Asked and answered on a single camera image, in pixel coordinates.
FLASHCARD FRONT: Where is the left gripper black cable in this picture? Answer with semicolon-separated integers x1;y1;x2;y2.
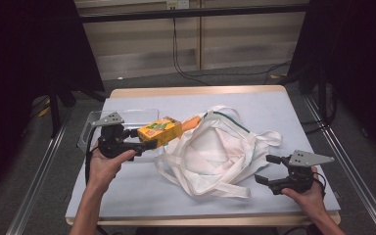
83;127;100;187

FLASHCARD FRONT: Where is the black curtain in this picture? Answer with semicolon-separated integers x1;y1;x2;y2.
287;0;376;158
0;0;106;200

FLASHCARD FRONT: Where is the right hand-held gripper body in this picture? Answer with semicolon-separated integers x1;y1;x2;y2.
272;149;336;196

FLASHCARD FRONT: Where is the metal floor rail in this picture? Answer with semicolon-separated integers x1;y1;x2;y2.
5;107;73;235
303;94;376;235

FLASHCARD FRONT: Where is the wooden counter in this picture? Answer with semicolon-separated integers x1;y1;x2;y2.
77;3;309;24

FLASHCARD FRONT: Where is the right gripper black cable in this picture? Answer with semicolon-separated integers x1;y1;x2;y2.
312;170;328;199

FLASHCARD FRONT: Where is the yellow juice carton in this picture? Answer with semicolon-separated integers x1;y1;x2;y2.
136;116;183;149

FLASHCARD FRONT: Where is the beige cabinet front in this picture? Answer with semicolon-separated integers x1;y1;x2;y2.
77;13;307;81

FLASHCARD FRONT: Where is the white tote bag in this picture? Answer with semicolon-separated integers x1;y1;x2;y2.
155;105;283;200

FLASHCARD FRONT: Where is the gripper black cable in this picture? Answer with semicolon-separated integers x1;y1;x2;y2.
312;170;328;199
83;127;100;187

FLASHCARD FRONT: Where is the black power cable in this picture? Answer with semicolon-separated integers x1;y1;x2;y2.
171;9;292;86

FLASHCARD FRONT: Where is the white wall socket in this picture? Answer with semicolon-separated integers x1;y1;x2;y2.
165;0;190;10

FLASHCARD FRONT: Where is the person's right hand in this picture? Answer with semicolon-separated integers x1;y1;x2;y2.
280;165;328;218

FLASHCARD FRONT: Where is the person's left hand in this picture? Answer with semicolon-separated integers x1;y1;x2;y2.
87;148;137;194

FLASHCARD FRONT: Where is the black stand leg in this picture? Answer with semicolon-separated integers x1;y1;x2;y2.
47;82;79;138

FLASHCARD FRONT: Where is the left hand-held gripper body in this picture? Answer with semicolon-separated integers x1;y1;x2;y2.
91;112;138;162

